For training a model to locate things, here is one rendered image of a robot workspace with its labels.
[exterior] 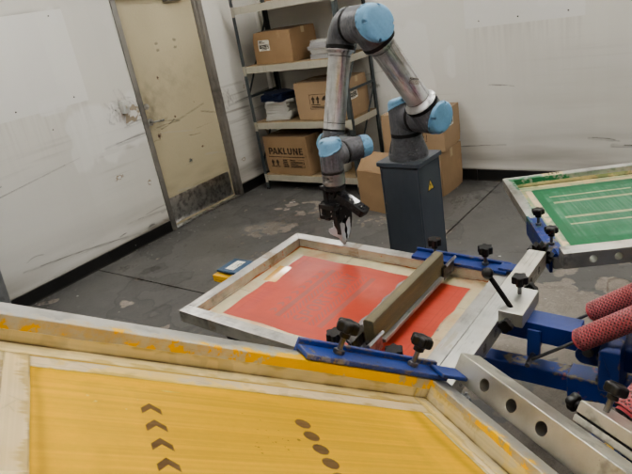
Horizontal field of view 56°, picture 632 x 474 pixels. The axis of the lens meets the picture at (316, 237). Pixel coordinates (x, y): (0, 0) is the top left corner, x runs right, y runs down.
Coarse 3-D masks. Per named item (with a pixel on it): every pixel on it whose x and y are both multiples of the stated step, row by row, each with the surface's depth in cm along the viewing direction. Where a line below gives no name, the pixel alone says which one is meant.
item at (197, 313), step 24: (288, 240) 211; (312, 240) 208; (336, 240) 206; (264, 264) 198; (408, 264) 187; (216, 288) 184; (240, 288) 189; (192, 312) 172; (480, 312) 154; (240, 336) 161; (264, 336) 156; (288, 336) 154; (456, 336) 145
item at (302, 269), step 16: (304, 256) 205; (288, 272) 196; (304, 272) 194; (352, 272) 190; (368, 272) 189; (384, 272) 187; (368, 288) 179; (384, 288) 178; (448, 288) 173; (464, 288) 172; (368, 304) 171; (432, 304) 166; (448, 304) 165; (432, 320) 159
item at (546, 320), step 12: (540, 312) 141; (528, 324) 138; (540, 324) 136; (552, 324) 136; (564, 324) 135; (576, 324) 135; (516, 336) 141; (552, 336) 136; (564, 336) 134; (576, 348) 133
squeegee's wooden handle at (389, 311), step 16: (432, 256) 170; (416, 272) 163; (432, 272) 167; (400, 288) 156; (416, 288) 160; (384, 304) 150; (400, 304) 153; (368, 320) 144; (384, 320) 147; (368, 336) 145
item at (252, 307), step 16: (272, 288) 187; (288, 288) 186; (240, 304) 180; (256, 304) 179; (272, 304) 178; (352, 304) 172; (256, 320) 170; (272, 320) 169; (288, 320) 168; (336, 320) 165; (416, 320) 160; (304, 336) 160; (320, 336) 159; (400, 336) 154
